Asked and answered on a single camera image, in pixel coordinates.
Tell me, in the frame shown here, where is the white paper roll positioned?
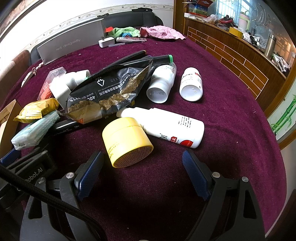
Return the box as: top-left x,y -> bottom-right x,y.
49,75 -> 78,109

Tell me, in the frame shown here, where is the brown chair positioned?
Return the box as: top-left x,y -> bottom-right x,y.
0,50 -> 30,98

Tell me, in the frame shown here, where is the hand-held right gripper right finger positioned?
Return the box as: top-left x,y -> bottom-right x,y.
182,149 -> 265,241

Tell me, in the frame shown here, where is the white pill bottle red label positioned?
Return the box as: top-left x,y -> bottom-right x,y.
179,67 -> 203,102

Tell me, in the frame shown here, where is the yellow round jar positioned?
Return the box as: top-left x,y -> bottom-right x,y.
102,117 -> 154,168

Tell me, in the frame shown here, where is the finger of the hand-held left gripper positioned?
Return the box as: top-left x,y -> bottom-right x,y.
0,148 -> 22,167
6,146 -> 49,172

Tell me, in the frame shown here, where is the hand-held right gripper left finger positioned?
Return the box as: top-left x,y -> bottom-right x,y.
20,151 -> 104,241

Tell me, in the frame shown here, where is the black braided cable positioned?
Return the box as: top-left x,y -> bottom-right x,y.
0,163 -> 107,241

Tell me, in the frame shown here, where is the white cylindrical container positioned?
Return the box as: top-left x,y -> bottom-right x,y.
66,70 -> 91,85

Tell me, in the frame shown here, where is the clear plastic packet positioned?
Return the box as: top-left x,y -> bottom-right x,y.
116,37 -> 147,43

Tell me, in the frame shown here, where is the pale green tissue packet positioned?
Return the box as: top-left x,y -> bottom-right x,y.
11,111 -> 61,151

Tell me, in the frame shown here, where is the black marker pen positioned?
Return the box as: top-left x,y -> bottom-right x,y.
52,120 -> 81,134

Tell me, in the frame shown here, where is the white pill bottle clear cap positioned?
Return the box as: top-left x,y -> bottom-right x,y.
146,64 -> 177,103

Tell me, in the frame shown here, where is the black foil bag gold pattern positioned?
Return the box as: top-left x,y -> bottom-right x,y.
65,59 -> 154,121

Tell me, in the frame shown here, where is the grey flat box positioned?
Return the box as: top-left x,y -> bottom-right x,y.
36,18 -> 104,65

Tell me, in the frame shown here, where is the white charger box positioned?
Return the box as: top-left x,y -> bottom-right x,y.
98,37 -> 115,48

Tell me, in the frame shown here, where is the colourful carton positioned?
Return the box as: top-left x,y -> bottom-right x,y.
187,0 -> 215,16

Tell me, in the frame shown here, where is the yellow box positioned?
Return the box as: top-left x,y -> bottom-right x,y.
228,27 -> 244,39

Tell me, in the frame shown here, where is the cardboard box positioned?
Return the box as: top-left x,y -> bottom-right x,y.
0,100 -> 22,158

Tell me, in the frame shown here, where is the black marker green cap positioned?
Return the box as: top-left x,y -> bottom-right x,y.
120,55 -> 173,67

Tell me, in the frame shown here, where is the wooden brick-pattern counter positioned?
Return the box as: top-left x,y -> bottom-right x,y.
183,16 -> 296,112

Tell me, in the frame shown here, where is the orange plastic packet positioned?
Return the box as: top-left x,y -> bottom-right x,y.
37,67 -> 67,100

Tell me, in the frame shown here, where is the large white bottle red label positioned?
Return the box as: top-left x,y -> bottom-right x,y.
116,107 -> 205,149

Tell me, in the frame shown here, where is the red appliance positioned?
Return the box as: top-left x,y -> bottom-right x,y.
218,15 -> 234,28

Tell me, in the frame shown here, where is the clear black pen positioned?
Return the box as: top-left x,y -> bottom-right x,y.
108,41 -> 139,47

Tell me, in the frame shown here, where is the pink white cloth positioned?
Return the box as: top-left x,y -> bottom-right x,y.
139,25 -> 186,40

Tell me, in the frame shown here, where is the black sofa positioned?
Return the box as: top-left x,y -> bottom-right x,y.
30,8 -> 163,66

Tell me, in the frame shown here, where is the green cloth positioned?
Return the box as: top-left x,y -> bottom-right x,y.
107,27 -> 140,37

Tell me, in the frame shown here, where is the bamboo wall poster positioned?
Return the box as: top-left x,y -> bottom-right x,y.
268,95 -> 296,142

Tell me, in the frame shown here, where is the white keychain tag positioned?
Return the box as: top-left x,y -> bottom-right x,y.
21,61 -> 44,88

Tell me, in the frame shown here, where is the yellow snack packet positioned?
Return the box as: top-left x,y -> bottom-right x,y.
13,98 -> 60,124

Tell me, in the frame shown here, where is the steel thermos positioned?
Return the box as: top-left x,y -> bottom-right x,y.
264,34 -> 277,58

